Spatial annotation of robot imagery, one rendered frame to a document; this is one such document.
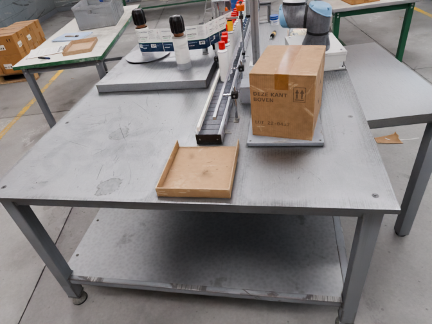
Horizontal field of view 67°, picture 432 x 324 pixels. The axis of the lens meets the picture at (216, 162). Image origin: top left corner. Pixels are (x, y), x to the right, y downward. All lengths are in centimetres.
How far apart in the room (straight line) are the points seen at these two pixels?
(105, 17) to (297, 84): 283
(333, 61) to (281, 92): 77
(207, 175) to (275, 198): 27
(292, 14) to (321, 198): 109
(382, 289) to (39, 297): 185
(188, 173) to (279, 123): 40
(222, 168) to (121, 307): 104
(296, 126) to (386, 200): 42
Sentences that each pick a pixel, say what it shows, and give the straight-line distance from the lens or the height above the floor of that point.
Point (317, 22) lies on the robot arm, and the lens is 189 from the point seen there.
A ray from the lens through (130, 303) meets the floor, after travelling 196.
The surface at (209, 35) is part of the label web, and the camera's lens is 223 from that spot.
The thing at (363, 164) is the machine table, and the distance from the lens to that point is 127.
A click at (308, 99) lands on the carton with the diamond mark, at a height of 103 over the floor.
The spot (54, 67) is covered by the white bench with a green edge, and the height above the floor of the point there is 74.
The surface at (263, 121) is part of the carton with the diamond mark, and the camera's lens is 131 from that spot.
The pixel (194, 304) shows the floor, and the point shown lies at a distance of 186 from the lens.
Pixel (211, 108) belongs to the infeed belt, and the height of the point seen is 88.
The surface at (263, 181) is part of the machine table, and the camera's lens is 116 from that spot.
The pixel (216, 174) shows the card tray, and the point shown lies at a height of 83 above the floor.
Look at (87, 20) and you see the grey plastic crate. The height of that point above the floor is 89.
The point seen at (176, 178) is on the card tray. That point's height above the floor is 83.
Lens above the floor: 159
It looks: 37 degrees down
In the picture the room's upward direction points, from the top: 9 degrees counter-clockwise
